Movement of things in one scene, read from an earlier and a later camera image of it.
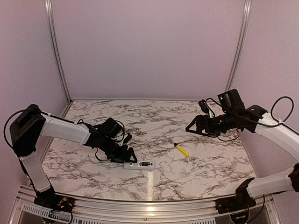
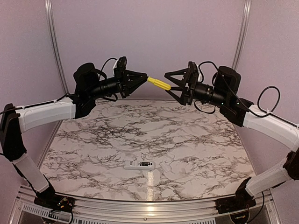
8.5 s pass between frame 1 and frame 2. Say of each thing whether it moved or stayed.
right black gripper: moved
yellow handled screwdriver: moved
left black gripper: moved
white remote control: stayed
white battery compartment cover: stayed
